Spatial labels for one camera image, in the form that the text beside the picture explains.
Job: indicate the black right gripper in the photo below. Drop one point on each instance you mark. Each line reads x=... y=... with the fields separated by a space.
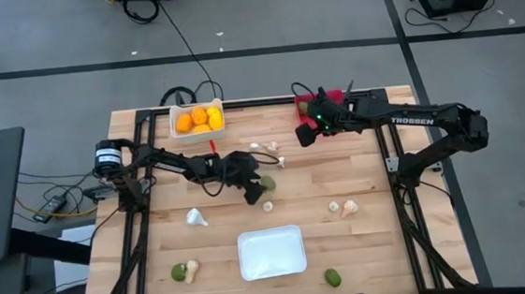
x=333 y=118

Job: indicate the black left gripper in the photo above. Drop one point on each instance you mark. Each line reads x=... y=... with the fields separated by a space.
x=233 y=168

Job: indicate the large white garlic bulb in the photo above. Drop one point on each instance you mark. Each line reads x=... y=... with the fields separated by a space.
x=195 y=217

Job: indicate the white plastic basket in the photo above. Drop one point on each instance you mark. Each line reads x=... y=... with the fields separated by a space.
x=271 y=254

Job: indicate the orange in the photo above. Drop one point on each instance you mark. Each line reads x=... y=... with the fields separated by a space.
x=202 y=129
x=199 y=116
x=184 y=123

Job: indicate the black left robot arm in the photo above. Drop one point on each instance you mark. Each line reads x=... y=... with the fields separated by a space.
x=170 y=166

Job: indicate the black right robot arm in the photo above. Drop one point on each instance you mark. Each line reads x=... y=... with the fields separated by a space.
x=410 y=119

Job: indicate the red plastic basket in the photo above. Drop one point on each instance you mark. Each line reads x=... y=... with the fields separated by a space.
x=300 y=118

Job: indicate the red plastic tab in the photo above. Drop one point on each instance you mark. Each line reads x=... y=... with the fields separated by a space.
x=212 y=146

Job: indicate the clear plastic basket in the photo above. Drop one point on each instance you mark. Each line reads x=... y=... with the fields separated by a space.
x=196 y=138

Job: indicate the white board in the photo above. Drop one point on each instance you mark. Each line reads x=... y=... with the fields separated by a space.
x=72 y=270

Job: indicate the black power adapter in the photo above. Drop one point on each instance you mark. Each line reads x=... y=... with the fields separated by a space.
x=51 y=207

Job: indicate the black desk base bar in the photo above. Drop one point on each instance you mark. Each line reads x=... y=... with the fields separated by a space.
x=49 y=246

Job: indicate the black aluminium frame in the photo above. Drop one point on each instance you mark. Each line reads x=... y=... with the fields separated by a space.
x=259 y=102

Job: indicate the silver metal bracket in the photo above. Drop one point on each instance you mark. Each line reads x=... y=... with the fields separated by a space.
x=391 y=164

